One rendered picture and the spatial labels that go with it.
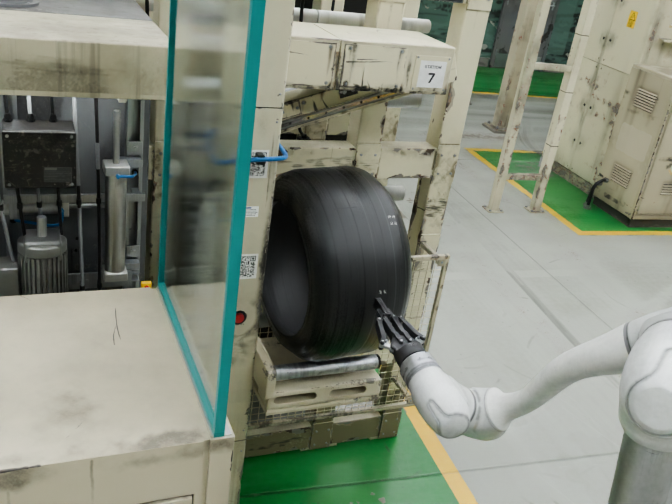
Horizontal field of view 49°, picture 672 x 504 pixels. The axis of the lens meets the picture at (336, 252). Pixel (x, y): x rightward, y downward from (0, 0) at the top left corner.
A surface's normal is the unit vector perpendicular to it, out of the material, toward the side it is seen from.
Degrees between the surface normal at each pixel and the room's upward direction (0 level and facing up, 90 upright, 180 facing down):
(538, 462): 0
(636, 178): 90
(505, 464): 0
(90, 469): 90
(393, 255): 61
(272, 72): 90
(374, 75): 90
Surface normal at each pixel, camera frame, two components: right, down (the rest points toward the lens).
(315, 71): 0.37, 0.44
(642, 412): -0.46, 0.20
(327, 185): 0.20, -0.78
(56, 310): 0.14, -0.89
